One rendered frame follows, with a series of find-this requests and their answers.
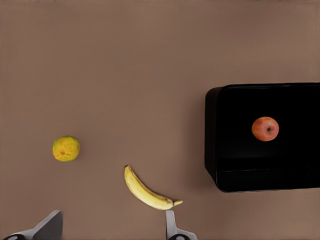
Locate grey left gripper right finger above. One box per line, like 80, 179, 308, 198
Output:
165, 210, 198, 240

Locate red apple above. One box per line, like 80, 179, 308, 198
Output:
251, 116, 280, 142

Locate yellow banana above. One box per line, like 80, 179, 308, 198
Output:
123, 164, 184, 211

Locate yellow-green orange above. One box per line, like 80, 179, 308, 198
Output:
52, 135, 81, 163

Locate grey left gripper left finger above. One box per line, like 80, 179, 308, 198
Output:
1, 210, 63, 240

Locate black rectangular tray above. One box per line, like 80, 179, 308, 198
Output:
204, 82, 320, 193

